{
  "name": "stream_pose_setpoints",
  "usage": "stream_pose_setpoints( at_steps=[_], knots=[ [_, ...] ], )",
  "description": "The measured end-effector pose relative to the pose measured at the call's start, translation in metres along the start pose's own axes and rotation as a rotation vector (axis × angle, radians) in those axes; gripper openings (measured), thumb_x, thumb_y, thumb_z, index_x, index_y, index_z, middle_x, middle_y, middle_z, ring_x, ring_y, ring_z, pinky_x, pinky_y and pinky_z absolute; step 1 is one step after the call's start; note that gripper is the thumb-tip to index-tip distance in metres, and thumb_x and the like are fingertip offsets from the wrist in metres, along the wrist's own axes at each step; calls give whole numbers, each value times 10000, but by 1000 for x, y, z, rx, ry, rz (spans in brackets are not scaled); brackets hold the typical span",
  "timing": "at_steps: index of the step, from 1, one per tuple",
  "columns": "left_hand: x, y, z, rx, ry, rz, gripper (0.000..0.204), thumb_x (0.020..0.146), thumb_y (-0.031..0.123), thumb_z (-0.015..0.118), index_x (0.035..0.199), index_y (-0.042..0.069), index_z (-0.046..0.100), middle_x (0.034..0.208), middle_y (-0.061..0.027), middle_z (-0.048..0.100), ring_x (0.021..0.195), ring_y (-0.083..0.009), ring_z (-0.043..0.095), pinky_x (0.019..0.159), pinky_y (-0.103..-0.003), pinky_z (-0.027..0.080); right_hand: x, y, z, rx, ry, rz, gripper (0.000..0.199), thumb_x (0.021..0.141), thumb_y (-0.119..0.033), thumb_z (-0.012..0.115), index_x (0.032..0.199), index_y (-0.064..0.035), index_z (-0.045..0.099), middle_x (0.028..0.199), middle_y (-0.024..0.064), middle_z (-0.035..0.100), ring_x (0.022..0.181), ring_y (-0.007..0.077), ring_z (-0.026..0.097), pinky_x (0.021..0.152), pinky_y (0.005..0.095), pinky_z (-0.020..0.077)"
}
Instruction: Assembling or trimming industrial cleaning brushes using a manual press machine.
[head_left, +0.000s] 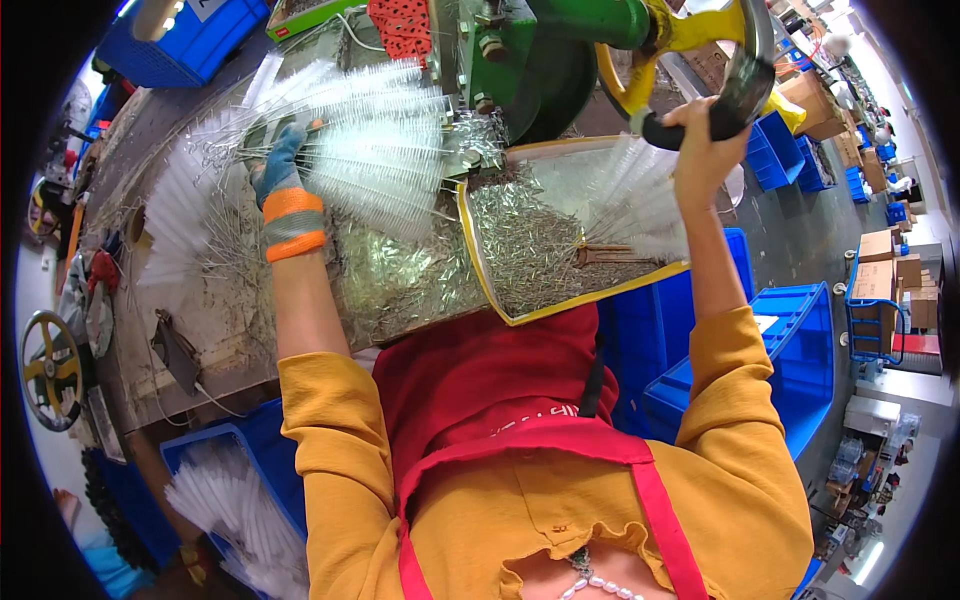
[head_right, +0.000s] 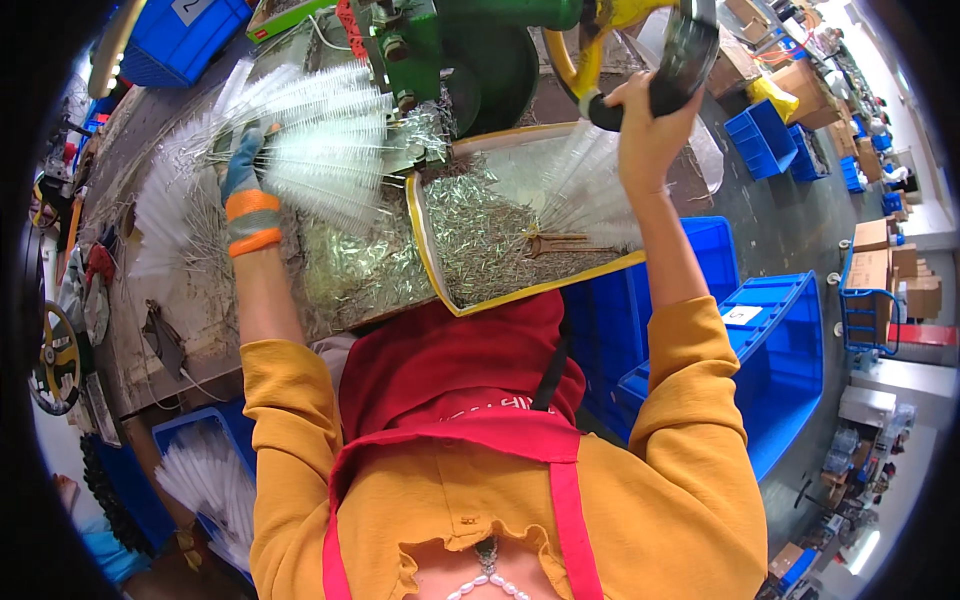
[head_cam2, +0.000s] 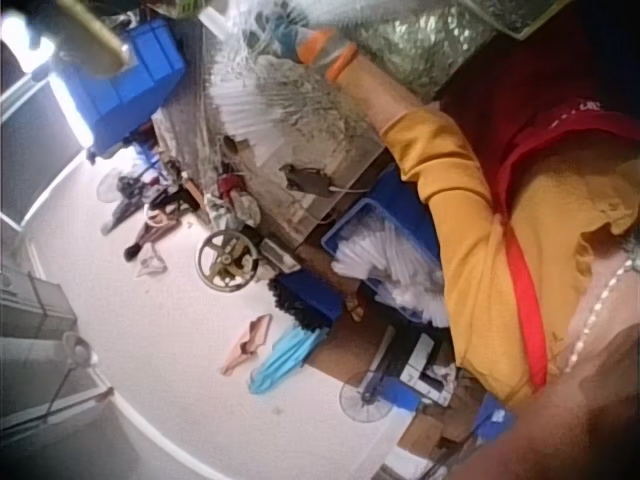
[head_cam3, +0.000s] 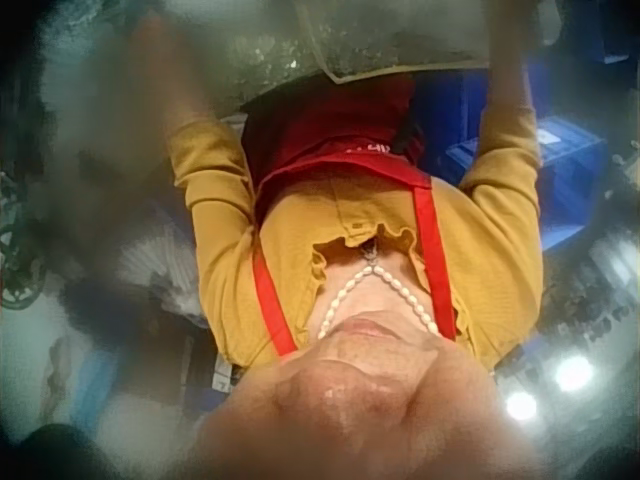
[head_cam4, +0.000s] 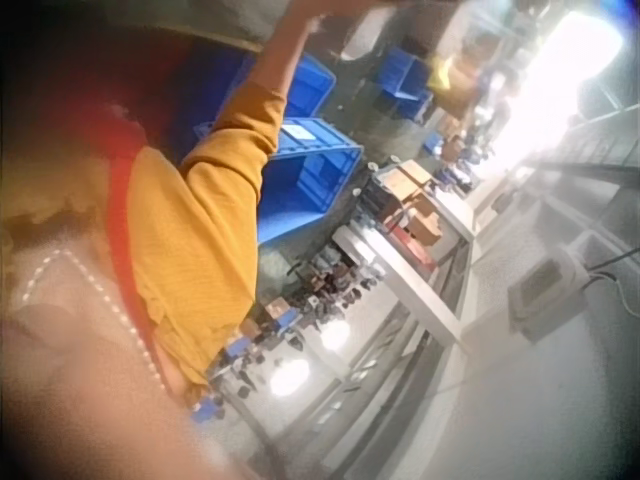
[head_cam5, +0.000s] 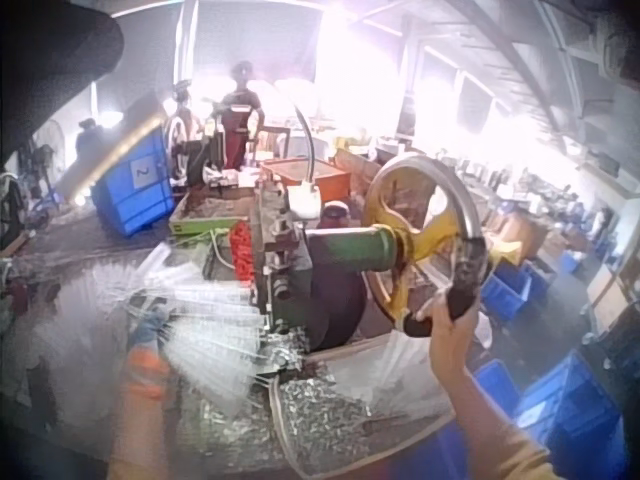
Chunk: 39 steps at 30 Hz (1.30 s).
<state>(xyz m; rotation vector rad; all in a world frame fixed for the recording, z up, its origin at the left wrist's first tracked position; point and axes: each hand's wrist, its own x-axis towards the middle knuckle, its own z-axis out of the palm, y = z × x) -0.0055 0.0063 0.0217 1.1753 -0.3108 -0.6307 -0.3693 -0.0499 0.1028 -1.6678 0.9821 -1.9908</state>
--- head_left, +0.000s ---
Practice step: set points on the person's left hand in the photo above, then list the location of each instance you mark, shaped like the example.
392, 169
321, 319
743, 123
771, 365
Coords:
289, 206

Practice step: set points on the person's right hand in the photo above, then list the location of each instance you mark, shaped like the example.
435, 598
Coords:
701, 169

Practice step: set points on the person's right fingers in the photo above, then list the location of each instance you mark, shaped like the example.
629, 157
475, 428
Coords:
690, 112

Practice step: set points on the person's left fingers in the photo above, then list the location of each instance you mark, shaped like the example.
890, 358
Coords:
285, 146

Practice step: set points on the yellow press hand wheel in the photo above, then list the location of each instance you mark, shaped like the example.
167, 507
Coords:
739, 90

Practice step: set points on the white bottle brush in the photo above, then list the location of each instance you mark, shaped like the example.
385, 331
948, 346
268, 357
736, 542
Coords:
375, 152

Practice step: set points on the pile of white bottle brushes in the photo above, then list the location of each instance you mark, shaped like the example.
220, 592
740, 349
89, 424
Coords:
225, 195

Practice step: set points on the small blue floor bin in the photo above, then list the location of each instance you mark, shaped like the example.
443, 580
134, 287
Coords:
814, 169
772, 154

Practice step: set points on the yellow plastic bag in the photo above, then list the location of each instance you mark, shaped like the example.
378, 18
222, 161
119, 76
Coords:
784, 112

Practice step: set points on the bunch of clear-bristle brushes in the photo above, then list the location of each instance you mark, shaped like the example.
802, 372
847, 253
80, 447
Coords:
637, 195

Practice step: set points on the brown cardboard carton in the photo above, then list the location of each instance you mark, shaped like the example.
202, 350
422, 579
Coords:
814, 101

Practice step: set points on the green cardboard box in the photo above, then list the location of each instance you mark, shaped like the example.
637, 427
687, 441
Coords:
300, 19

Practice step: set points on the blue plastic crate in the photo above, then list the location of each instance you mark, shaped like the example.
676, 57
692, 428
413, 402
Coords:
180, 45

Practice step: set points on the green press machine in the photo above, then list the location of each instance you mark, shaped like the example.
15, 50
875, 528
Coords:
540, 67

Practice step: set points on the red dotted cloth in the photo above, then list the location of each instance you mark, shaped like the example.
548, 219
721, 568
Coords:
401, 30

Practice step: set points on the heap of loose metal tubes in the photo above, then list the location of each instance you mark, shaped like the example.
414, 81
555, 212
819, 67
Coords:
397, 277

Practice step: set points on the heap of small metal tubes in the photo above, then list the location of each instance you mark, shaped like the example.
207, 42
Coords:
525, 247

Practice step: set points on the standing fan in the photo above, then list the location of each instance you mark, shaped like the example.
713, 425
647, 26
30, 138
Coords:
71, 127

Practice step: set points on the yellow-rimmed metal tray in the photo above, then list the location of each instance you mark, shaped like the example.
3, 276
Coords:
480, 255

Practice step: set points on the blue plastic bin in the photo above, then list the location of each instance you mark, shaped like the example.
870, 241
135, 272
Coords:
795, 360
645, 352

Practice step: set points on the blue trolley with cartons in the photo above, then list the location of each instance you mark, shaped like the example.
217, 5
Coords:
874, 300

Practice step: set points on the stack of brown cartons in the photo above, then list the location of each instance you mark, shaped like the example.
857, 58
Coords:
921, 296

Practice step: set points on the blue crate of white brushes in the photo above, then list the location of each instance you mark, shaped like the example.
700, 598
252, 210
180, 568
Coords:
255, 442

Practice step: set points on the yellow spoked hand wheel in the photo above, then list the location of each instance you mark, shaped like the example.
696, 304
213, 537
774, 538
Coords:
51, 371

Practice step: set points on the person's body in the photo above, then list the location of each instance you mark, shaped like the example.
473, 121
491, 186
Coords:
487, 487

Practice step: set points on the black metal bracket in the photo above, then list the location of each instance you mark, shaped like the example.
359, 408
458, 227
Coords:
176, 352

